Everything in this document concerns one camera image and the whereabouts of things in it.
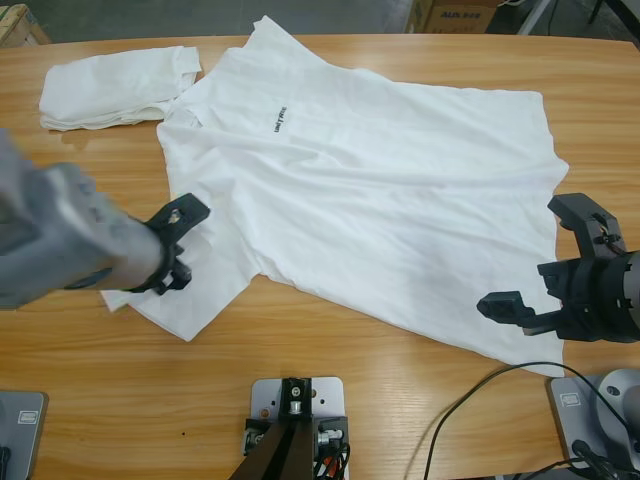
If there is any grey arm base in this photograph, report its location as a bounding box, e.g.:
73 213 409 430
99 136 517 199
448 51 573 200
0 389 50 480
544 368 640 471

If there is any black base plug cable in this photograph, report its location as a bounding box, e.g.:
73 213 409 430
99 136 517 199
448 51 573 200
519 439 640 480

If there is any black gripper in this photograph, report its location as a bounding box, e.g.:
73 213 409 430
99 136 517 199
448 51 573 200
124 192 211 296
477 192 632 345

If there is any long thin black cable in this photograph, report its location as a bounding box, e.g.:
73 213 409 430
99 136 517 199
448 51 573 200
427 361 599 480

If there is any dark camera post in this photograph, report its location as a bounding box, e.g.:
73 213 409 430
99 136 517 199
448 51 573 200
232 378 321 480

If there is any white mount block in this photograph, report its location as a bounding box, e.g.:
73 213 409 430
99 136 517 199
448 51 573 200
249 377 347 451

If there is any wooden crate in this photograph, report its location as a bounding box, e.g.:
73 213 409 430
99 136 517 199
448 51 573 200
0 3 51 49

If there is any black bracket with connectors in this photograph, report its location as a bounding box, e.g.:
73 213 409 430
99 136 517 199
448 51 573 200
243 413 351 480

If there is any white metal frame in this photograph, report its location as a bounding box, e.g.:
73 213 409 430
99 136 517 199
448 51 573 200
517 0 564 36

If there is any black metal frame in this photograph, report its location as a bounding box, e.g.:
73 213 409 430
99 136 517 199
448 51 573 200
587 0 640 49

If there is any cardboard box with AUX print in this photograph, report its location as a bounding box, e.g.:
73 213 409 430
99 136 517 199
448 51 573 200
428 0 501 34

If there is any white Unitree print t-shirt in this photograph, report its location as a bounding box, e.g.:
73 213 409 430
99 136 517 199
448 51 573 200
99 14 571 379

